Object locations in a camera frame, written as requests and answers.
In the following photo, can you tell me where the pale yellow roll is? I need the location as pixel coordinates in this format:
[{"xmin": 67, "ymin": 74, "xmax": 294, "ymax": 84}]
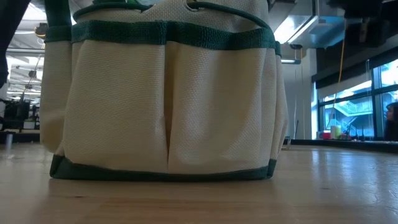
[{"xmin": 330, "ymin": 124, "xmax": 342, "ymax": 140}]

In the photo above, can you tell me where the cream canvas garden bag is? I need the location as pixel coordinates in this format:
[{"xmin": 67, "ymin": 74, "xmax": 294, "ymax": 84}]
[{"xmin": 39, "ymin": 0, "xmax": 289, "ymax": 183}]

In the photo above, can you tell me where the person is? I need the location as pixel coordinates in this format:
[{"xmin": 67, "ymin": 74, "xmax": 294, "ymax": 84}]
[{"xmin": 384, "ymin": 101, "xmax": 398, "ymax": 141}]

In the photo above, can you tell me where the yellow black cable reel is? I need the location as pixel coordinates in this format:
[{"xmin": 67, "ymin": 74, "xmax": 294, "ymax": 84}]
[{"xmin": 34, "ymin": 22, "xmax": 48, "ymax": 40}]

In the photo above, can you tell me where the white horizontal ceiling pipe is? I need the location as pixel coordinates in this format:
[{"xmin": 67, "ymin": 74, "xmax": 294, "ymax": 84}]
[{"xmin": 6, "ymin": 47, "xmax": 44, "ymax": 55}]

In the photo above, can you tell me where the black machine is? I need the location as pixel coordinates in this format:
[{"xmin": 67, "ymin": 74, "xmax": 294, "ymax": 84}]
[{"xmin": 0, "ymin": 98, "xmax": 40, "ymax": 131}]

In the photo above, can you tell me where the white table corner post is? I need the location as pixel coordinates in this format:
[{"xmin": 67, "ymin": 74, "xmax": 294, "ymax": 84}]
[{"xmin": 4, "ymin": 132, "xmax": 14, "ymax": 155}]

